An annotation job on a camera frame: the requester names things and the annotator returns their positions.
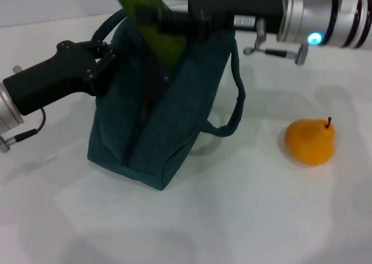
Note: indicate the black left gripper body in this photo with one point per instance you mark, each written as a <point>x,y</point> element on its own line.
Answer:
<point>49,81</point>

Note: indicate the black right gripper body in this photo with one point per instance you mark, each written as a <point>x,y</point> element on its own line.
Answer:
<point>247,5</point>

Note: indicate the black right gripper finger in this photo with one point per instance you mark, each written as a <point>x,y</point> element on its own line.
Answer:
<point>174,24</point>

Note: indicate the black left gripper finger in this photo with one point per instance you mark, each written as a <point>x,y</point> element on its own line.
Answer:
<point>101,75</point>
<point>101,48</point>

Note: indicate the green cucumber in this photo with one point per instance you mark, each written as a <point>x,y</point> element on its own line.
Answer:
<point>165,49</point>

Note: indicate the teal fabric tote bag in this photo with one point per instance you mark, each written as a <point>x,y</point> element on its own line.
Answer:
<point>180,115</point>

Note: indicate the orange pear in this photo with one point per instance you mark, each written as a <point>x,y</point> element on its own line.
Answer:
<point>309,143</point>

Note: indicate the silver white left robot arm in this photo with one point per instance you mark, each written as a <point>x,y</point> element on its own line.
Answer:
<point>8,112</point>

